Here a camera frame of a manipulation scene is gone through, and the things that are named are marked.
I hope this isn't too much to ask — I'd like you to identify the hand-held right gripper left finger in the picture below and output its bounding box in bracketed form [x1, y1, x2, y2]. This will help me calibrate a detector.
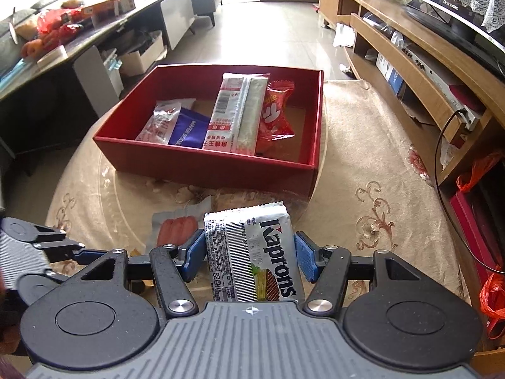
[65, 229, 208, 318]

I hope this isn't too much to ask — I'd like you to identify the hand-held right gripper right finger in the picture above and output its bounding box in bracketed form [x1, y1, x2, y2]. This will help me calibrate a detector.
[294, 231, 432, 318]

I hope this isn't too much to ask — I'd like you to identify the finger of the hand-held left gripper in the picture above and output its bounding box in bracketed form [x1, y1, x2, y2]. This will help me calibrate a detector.
[33, 224, 86, 264]

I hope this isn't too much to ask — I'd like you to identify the silver wafer packet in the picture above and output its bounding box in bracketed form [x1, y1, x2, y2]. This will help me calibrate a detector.
[203, 201, 306, 304]

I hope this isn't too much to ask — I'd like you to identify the red cardboard box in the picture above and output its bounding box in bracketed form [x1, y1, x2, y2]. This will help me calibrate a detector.
[92, 64, 325, 200]

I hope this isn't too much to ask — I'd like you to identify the long white snack packet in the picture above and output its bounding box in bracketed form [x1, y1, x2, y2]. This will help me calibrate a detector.
[202, 72, 270, 156]

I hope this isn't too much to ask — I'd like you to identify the grey sausage-picture packet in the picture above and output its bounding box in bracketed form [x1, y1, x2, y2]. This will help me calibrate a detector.
[151, 199, 213, 253]

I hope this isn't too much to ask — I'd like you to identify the dark blue snack packet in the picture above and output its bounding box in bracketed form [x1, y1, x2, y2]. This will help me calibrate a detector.
[168, 106, 211, 148]

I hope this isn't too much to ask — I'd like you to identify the clear red-print snack packet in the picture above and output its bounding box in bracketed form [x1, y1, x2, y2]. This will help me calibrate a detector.
[135, 98, 197, 145]

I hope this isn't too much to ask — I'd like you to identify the red snack packet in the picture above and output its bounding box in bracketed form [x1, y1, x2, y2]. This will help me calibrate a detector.
[254, 80, 296, 154]

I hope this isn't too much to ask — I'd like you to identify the dark low table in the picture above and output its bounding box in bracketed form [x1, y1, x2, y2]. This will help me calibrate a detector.
[0, 0, 196, 159]

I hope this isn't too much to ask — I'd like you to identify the flat red case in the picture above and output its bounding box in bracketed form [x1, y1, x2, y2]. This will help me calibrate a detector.
[449, 189, 505, 283]

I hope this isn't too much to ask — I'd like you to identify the orange plastic bag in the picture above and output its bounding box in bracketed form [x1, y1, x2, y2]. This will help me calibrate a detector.
[478, 272, 505, 321]
[455, 153, 504, 193]

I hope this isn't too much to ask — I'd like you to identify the open brown cardboard box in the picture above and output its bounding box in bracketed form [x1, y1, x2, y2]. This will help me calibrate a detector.
[118, 35, 166, 78]

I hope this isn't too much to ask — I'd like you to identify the blue and white box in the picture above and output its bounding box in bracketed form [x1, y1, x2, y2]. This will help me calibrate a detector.
[375, 51, 408, 96]

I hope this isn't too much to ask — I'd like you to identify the long white set-top box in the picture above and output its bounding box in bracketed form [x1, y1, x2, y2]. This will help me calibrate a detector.
[400, 43, 484, 132]

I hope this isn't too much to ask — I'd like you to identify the wooden television cabinet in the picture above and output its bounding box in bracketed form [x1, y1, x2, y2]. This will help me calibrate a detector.
[318, 0, 505, 190]

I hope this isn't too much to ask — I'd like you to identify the white paper bag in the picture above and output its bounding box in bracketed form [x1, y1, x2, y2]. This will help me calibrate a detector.
[332, 23, 358, 49]

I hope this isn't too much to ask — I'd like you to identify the red plastic bag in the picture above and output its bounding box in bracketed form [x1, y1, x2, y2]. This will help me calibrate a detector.
[37, 8, 86, 48]

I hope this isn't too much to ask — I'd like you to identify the flat orange box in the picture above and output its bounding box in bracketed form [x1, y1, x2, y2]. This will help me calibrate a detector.
[81, 0, 119, 17]

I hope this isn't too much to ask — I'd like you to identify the black television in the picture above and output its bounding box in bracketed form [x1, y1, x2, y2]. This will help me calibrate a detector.
[392, 0, 505, 75]

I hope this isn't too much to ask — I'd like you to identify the black cable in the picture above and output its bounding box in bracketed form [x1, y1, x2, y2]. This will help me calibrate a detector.
[435, 108, 505, 274]

